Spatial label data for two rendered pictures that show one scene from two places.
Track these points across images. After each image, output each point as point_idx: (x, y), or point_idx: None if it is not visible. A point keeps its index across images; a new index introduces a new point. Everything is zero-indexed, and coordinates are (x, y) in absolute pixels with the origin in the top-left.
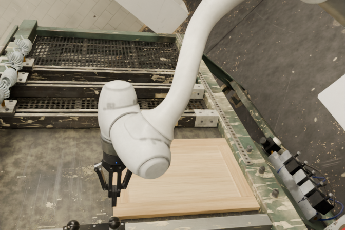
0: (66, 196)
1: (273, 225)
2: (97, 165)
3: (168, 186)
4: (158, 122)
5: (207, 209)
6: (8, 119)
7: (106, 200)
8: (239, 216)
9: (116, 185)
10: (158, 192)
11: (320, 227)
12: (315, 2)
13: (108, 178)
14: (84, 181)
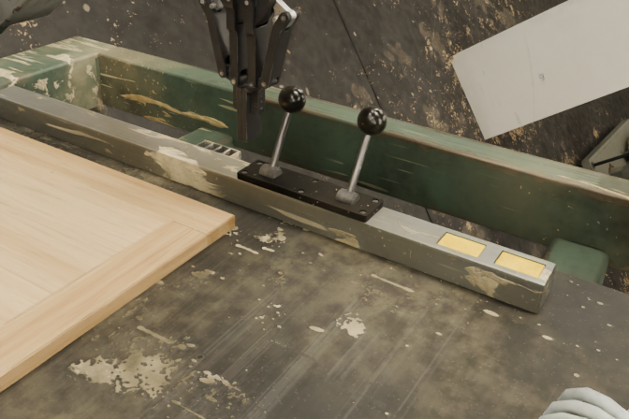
0: (291, 325)
1: (16, 81)
2: (286, 8)
3: (36, 209)
4: None
5: (50, 148)
6: None
7: (202, 267)
8: (36, 107)
9: (239, 85)
10: (78, 209)
11: None
12: None
13: (256, 62)
14: (202, 341)
